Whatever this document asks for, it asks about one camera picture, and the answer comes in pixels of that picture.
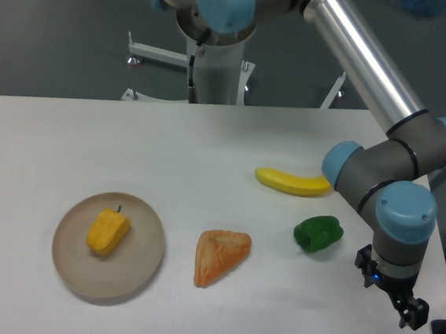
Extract yellow bell pepper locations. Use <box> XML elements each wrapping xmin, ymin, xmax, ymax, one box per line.
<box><xmin>86</xmin><ymin>205</ymin><xmax>131</xmax><ymax>256</ymax></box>

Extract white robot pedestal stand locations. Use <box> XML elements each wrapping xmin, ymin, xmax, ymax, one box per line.
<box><xmin>120</xmin><ymin>7</ymin><xmax>352</xmax><ymax>123</ymax></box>

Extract beige round plate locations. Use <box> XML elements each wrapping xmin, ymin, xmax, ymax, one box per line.
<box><xmin>51</xmin><ymin>192</ymin><xmax>165</xmax><ymax>305</ymax></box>

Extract green bell pepper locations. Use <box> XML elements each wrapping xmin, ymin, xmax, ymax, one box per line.
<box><xmin>293</xmin><ymin>215</ymin><xmax>344</xmax><ymax>254</ymax></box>

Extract yellow banana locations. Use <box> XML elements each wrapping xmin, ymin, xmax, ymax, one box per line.
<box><xmin>255</xmin><ymin>167</ymin><xmax>332</xmax><ymax>197</ymax></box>

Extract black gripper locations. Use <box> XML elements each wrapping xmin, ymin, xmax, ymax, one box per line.
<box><xmin>354</xmin><ymin>244</ymin><xmax>430</xmax><ymax>331</ymax></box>

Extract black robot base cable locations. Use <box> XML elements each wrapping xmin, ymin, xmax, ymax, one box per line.
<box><xmin>183</xmin><ymin>26</ymin><xmax>212</xmax><ymax>105</ymax></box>

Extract orange triangular pastry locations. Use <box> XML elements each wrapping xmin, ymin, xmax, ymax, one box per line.
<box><xmin>194</xmin><ymin>229</ymin><xmax>252</xmax><ymax>288</ymax></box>

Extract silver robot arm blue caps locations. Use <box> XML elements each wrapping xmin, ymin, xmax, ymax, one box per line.
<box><xmin>149</xmin><ymin>0</ymin><xmax>446</xmax><ymax>329</ymax></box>

